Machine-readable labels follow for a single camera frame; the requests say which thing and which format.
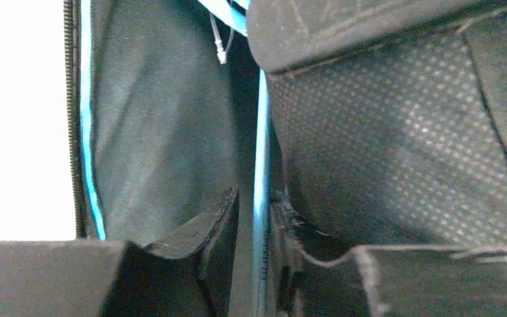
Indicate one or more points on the blue racket cover bag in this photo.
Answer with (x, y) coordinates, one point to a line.
(388, 118)

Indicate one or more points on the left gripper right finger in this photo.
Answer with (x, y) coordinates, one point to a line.
(317, 275)

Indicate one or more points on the blue racket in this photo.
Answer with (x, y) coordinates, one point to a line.
(226, 13)

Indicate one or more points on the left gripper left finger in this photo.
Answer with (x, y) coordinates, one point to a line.
(188, 272)

